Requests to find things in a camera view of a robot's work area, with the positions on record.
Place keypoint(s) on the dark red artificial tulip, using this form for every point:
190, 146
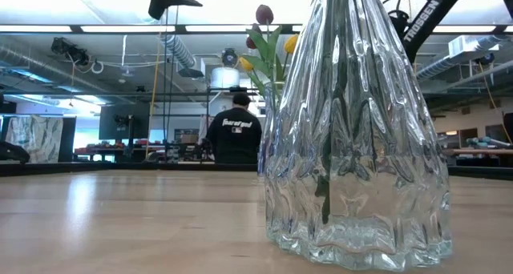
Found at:
251, 41
264, 14

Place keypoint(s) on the yellow artificial tulip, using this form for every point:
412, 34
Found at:
244, 64
290, 43

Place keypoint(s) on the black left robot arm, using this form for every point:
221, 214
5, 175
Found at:
14, 154

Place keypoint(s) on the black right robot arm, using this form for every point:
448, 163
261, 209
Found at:
421, 21

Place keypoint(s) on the small smooth clear glass vase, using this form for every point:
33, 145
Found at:
267, 146

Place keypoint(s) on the ribbed clear glass vase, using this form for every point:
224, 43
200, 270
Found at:
380, 186

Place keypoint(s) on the black pendant lamp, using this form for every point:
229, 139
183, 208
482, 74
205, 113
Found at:
190, 73

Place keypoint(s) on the white cylindrical fixture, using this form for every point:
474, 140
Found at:
224, 77

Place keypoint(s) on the black ceiling-mounted device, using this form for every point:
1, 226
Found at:
70, 49

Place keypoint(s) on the black monitor screen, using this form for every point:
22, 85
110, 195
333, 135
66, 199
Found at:
108, 122

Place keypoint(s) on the person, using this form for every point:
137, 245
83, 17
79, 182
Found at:
234, 142

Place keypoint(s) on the marbled fabric panel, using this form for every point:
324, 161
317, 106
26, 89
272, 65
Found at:
40, 138

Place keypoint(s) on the white ceiling air unit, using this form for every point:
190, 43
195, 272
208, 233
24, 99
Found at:
469, 45

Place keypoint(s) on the wooden background table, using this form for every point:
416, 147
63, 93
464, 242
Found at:
481, 151

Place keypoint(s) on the teal objects on table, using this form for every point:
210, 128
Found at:
487, 142

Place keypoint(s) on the silver spiral ventilation duct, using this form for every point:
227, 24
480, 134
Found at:
180, 51
441, 65

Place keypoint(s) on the black aluminium table frame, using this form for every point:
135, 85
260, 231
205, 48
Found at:
120, 168

